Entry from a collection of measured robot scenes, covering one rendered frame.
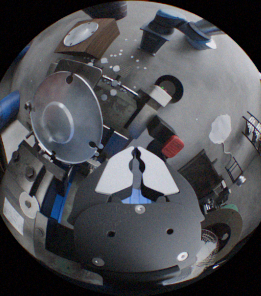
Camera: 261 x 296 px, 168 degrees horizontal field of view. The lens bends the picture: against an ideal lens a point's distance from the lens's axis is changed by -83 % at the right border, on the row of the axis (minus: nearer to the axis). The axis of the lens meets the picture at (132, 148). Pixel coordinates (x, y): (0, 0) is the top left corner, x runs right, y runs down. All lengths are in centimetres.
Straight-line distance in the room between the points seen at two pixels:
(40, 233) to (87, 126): 25
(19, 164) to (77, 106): 19
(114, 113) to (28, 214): 39
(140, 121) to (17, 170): 40
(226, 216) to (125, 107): 124
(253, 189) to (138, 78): 681
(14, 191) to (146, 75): 108
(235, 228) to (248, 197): 542
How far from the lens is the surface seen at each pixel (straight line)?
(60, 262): 20
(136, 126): 37
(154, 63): 103
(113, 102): 35
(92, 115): 22
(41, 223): 19
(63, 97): 26
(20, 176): 23
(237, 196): 648
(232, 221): 121
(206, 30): 48
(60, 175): 25
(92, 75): 22
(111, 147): 35
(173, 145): 29
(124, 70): 83
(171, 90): 105
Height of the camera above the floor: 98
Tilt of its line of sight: 52 degrees down
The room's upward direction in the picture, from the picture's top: 179 degrees counter-clockwise
